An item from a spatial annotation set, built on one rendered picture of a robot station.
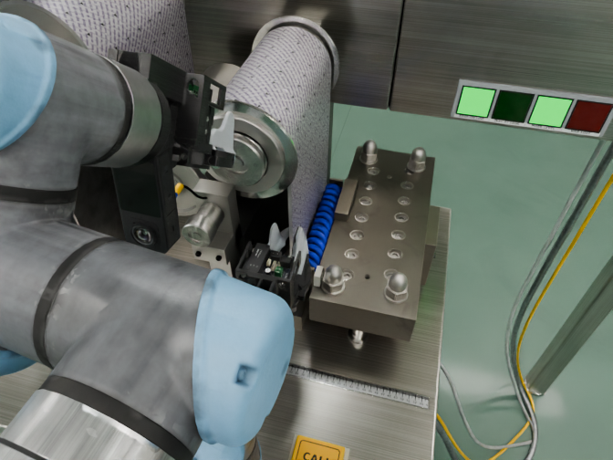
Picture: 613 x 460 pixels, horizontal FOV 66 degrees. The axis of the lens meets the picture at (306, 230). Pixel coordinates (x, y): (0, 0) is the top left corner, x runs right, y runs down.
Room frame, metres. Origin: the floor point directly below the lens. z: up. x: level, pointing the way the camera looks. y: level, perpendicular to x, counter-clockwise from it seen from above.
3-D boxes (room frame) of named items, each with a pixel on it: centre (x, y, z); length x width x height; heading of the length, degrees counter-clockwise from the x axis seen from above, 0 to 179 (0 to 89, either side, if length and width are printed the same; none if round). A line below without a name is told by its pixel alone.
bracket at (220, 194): (0.45, 0.13, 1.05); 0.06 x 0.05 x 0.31; 165
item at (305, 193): (0.59, -0.01, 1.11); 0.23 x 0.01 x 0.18; 165
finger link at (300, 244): (0.45, 0.01, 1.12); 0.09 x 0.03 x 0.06; 164
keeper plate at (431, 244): (0.59, -0.23, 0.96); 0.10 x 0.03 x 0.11; 165
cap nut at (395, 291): (0.43, -0.14, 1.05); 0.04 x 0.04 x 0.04
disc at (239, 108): (0.48, 0.08, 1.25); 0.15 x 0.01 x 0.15; 75
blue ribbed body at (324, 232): (0.58, -0.03, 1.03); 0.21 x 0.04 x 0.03; 165
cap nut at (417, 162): (0.74, -0.22, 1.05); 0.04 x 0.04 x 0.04
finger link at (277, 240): (0.46, 0.04, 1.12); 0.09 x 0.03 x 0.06; 166
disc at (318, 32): (0.73, 0.02, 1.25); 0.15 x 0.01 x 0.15; 75
